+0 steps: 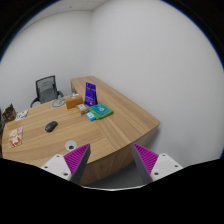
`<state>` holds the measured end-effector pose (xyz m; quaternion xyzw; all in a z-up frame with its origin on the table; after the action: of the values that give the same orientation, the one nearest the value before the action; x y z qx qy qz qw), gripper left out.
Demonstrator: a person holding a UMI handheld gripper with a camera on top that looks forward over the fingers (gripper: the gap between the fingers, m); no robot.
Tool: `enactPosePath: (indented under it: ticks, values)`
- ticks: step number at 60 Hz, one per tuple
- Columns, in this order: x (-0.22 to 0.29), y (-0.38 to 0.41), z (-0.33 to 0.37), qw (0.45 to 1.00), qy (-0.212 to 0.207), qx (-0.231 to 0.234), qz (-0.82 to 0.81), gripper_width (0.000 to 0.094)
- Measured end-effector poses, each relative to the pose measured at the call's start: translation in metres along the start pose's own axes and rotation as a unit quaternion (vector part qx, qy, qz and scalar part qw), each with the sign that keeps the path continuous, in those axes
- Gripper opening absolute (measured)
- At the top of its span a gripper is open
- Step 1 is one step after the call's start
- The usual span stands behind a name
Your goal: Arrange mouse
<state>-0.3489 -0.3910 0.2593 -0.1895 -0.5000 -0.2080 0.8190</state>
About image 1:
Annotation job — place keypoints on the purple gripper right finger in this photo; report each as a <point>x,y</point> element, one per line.
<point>152,166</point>

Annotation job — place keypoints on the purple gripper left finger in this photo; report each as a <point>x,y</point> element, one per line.
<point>70,166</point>

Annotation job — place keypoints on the black computer mouse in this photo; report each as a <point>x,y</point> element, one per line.
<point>51,126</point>

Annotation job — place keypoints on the pink cartoon mouse pad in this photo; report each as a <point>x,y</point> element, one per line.
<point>15,137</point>

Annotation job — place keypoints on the small blue white card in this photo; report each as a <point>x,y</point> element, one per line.
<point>90,116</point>

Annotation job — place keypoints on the wooden desk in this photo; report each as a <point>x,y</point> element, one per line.
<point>110,138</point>

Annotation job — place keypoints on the small tan box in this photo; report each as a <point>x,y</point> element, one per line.
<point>82,108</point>

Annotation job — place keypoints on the green teal flat box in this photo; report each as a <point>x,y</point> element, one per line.
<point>100,111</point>

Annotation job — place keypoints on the brown wooden tissue box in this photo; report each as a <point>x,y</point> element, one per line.
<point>73,101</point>

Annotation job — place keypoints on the round clear coaster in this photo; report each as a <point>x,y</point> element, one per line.
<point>58,103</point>

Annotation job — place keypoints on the purple standing sign card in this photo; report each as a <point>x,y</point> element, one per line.
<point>90,95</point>

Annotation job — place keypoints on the white green sticker sheet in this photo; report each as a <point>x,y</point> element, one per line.
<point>21,115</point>

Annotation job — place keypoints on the dark brown printed box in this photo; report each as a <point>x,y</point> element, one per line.
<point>9,113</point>

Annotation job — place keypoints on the grey mesh office chair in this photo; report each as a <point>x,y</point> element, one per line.
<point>46,90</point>

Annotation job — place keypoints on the desk cable grommet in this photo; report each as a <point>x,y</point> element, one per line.
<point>71,145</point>

